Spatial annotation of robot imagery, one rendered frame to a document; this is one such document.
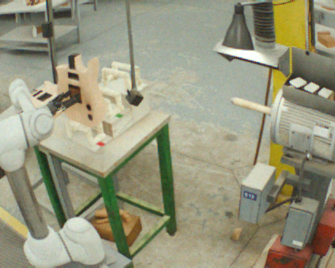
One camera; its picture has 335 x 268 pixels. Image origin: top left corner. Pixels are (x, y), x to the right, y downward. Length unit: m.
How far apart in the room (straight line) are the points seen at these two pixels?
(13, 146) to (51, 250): 0.54
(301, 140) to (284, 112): 0.14
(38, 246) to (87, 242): 0.24
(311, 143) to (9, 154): 1.18
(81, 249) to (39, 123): 0.64
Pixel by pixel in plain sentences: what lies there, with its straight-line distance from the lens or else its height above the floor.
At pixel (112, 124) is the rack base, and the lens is 2.32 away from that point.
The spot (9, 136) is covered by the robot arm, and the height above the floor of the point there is 1.51.
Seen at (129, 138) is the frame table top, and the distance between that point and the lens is 2.35.
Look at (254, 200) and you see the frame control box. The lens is 1.73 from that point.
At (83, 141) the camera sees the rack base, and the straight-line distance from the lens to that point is 2.37.
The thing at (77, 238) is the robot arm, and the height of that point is 0.94.
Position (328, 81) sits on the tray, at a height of 1.45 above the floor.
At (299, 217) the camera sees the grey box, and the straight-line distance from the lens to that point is 1.91.
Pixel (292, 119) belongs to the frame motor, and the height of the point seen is 1.31.
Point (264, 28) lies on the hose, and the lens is 1.79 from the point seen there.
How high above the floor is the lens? 2.21
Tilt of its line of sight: 33 degrees down
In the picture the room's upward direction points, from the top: 5 degrees counter-clockwise
